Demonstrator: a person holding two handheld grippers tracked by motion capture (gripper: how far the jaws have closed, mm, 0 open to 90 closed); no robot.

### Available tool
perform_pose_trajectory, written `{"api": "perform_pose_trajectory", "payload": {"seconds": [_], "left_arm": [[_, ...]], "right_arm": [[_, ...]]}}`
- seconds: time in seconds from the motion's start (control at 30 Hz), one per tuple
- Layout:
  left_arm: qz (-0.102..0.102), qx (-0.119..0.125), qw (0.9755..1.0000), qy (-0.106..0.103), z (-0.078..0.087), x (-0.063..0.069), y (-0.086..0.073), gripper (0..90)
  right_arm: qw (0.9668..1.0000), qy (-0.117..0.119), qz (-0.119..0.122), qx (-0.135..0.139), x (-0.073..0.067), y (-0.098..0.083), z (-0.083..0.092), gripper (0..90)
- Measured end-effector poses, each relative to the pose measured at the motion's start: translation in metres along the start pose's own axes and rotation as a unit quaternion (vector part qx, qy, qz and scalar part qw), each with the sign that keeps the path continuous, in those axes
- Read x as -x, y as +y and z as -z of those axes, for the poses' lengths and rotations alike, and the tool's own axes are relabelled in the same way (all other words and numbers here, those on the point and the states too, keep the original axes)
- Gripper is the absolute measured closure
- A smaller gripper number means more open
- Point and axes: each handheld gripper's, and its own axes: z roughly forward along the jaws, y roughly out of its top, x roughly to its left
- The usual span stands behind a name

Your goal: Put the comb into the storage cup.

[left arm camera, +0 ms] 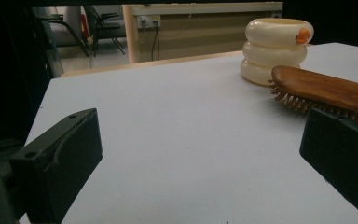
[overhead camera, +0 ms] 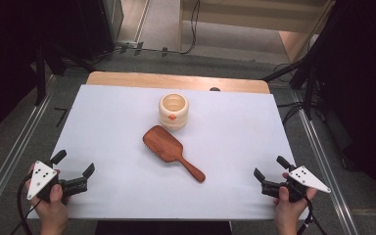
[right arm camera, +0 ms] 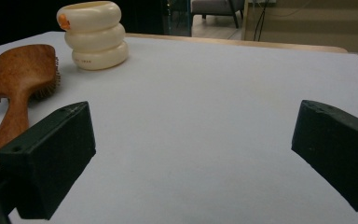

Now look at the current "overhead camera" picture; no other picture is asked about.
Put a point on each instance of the black stand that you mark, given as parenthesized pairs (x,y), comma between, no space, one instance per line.
(303,75)
(42,65)

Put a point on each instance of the cream ceramic cup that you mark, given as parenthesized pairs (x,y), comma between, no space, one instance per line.
(173,111)

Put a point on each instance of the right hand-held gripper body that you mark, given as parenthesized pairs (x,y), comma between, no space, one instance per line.
(298,183)

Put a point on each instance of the wooden table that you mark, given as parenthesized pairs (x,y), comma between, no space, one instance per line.
(176,82)

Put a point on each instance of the metal floor rail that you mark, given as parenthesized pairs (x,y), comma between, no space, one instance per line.
(11,156)
(324,163)

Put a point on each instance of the person's right hand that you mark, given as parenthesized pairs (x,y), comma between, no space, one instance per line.
(289,212)

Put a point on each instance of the wooden paddle hairbrush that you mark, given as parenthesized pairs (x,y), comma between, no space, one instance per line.
(169,150)

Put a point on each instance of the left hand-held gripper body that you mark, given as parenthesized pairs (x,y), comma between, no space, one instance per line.
(42,178)

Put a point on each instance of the white table mat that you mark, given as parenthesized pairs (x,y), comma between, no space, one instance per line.
(176,182)

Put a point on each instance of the person's left hand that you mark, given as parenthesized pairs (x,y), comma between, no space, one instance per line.
(51,205)

